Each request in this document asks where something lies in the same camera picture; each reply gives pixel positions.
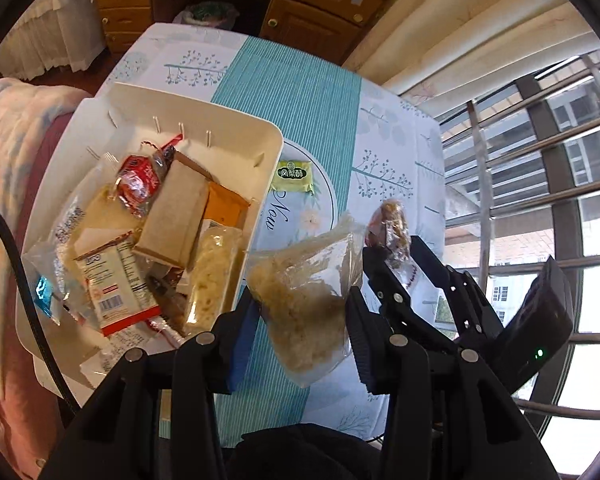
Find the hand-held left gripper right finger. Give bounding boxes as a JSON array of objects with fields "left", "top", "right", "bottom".
[{"left": 346, "top": 287, "right": 546, "bottom": 480}]

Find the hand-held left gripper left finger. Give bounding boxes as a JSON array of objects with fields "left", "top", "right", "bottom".
[{"left": 40, "top": 287, "right": 261, "bottom": 480}]

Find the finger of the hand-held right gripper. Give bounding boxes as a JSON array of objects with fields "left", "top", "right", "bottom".
[
  {"left": 362, "top": 247, "right": 451, "bottom": 353},
  {"left": 407, "top": 235, "right": 501, "bottom": 341}
]

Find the brown nut snack clear wrapper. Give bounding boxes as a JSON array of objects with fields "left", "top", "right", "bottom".
[{"left": 365, "top": 199, "right": 418, "bottom": 286}]

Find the square puffed rice cake packet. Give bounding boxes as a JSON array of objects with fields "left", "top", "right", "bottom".
[{"left": 247, "top": 210, "right": 366, "bottom": 388}]

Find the oblong puffed rice cake packet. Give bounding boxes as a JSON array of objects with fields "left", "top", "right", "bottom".
[{"left": 182, "top": 225, "right": 243, "bottom": 336}]

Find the clear packet brown pastry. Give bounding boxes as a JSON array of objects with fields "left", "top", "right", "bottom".
[{"left": 145, "top": 267, "right": 188, "bottom": 331}]

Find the red-edged dark bar packet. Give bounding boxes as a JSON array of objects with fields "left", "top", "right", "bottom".
[{"left": 74, "top": 237, "right": 163, "bottom": 338}]

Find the orange snack packet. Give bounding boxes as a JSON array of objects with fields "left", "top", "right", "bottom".
[{"left": 200, "top": 182, "right": 251, "bottom": 233}]

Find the brown kraft paper packet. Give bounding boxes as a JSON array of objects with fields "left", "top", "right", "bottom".
[{"left": 132, "top": 152, "right": 213, "bottom": 268}]

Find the cream cake clear packet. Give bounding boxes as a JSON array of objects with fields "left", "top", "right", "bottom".
[{"left": 50, "top": 185, "right": 146, "bottom": 271}]

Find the red round candy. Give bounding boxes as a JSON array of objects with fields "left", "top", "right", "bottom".
[{"left": 115, "top": 135, "right": 183, "bottom": 218}]

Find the blue foil packet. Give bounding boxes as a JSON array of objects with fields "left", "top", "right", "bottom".
[{"left": 30, "top": 275, "right": 63, "bottom": 328}]

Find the white plastic bin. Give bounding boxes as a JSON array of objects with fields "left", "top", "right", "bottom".
[{"left": 15, "top": 81, "right": 284, "bottom": 391}]

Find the steel window grille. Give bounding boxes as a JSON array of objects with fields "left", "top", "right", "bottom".
[{"left": 437, "top": 52, "right": 600, "bottom": 476}]

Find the green cake packet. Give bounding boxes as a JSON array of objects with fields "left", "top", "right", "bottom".
[{"left": 276, "top": 159, "right": 316, "bottom": 196}]

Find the teal tree print tablecloth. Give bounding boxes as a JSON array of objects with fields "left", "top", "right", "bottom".
[{"left": 97, "top": 22, "right": 448, "bottom": 441}]

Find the white curtain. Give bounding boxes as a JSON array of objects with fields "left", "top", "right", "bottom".
[{"left": 342, "top": 0, "right": 600, "bottom": 118}]

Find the pastel patterned blanket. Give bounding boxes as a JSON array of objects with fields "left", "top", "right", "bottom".
[{"left": 0, "top": 77, "right": 88, "bottom": 466}]

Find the white lace bed cover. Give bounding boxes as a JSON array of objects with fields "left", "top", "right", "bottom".
[{"left": 0, "top": 0, "right": 108, "bottom": 81}]

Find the window frame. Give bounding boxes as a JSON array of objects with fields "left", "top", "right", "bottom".
[{"left": 420, "top": 45, "right": 600, "bottom": 480}]

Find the black cable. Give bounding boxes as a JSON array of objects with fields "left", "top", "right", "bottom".
[{"left": 0, "top": 195, "right": 81, "bottom": 413}]

